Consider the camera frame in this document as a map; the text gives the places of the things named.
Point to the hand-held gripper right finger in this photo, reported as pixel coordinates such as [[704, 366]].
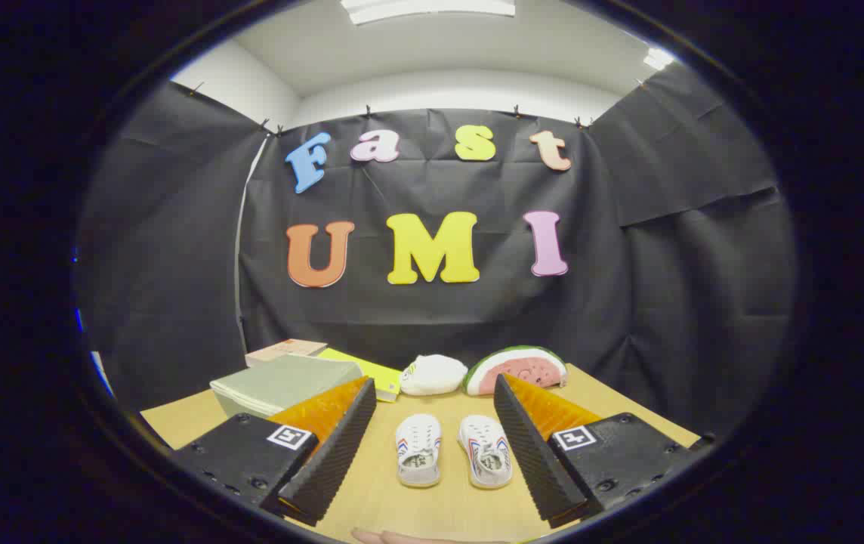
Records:
[[534, 453]]

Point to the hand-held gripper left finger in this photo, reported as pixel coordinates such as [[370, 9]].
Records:
[[337, 453]]

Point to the white striped shoe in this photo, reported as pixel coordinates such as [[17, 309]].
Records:
[[418, 446], [485, 449]]

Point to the yellow book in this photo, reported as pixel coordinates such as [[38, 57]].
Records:
[[368, 372]]

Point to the watermelon slice plush toy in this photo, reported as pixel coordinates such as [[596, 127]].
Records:
[[523, 366]]

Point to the beige book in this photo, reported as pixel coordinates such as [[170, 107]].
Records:
[[285, 350]]

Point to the white plush toy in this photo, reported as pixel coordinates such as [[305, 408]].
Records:
[[432, 375]]

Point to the small ceiling light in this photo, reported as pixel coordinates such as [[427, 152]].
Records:
[[658, 58]]

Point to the long ceiling light panel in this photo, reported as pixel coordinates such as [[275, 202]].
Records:
[[432, 9]]

